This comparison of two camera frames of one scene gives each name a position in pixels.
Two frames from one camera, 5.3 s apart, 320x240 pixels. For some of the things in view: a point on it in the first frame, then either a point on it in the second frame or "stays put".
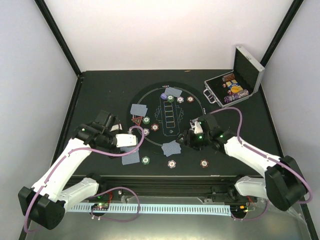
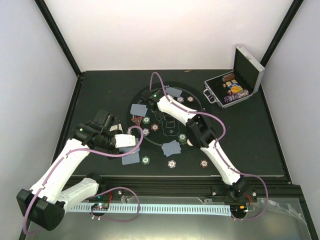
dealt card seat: x=137 y=109 stays put
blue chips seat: x=146 y=131 stays put
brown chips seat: x=154 y=127 stays put
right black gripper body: x=197 y=143 -> x=162 y=115
